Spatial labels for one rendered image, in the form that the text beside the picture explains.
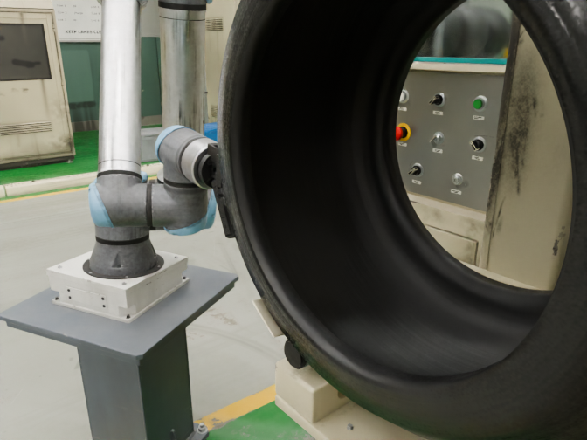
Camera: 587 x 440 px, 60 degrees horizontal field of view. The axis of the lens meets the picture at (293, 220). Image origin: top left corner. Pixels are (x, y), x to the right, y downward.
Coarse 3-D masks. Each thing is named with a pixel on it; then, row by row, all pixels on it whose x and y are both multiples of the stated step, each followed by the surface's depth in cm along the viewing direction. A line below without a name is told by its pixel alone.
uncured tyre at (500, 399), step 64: (256, 0) 55; (320, 0) 68; (384, 0) 73; (448, 0) 68; (512, 0) 34; (576, 0) 31; (256, 64) 60; (320, 64) 77; (384, 64) 79; (576, 64) 32; (256, 128) 75; (320, 128) 83; (384, 128) 82; (576, 128) 32; (256, 192) 76; (320, 192) 83; (384, 192) 84; (576, 192) 33; (256, 256) 65; (320, 256) 80; (384, 256) 84; (448, 256) 80; (576, 256) 34; (320, 320) 72; (384, 320) 75; (448, 320) 76; (512, 320) 71; (576, 320) 35; (384, 384) 51; (448, 384) 45; (512, 384) 40; (576, 384) 37
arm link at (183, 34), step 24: (168, 0) 119; (192, 0) 119; (168, 24) 121; (192, 24) 122; (168, 48) 124; (192, 48) 124; (168, 72) 127; (192, 72) 127; (168, 96) 130; (192, 96) 130; (168, 120) 133; (192, 120) 133
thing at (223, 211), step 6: (216, 192) 92; (216, 198) 93; (222, 204) 92; (222, 210) 92; (222, 216) 93; (228, 216) 92; (222, 222) 93; (228, 222) 92; (228, 228) 92; (228, 234) 93
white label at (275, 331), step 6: (252, 300) 69; (258, 300) 70; (258, 306) 69; (264, 306) 70; (258, 312) 69; (264, 312) 69; (264, 318) 68; (270, 318) 69; (270, 324) 68; (276, 324) 69; (270, 330) 67; (276, 330) 68; (276, 336) 68
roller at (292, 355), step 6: (288, 342) 72; (288, 348) 72; (294, 348) 71; (288, 354) 72; (294, 354) 71; (288, 360) 73; (294, 360) 71; (300, 360) 70; (294, 366) 72; (300, 366) 71; (306, 366) 72
